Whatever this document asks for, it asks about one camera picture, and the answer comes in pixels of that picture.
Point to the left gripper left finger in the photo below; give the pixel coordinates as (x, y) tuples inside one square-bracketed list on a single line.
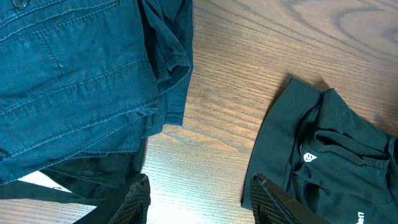
[(128, 204)]

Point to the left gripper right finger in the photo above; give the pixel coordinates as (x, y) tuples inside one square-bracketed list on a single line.
[(272, 205)]

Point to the black polo shirt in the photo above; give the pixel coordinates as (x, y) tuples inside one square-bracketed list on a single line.
[(318, 150)]

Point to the folded black garment white stripe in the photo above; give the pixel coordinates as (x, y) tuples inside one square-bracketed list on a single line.
[(89, 180)]

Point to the folded dark blue shorts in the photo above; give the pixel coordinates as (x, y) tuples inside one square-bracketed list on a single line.
[(82, 78)]

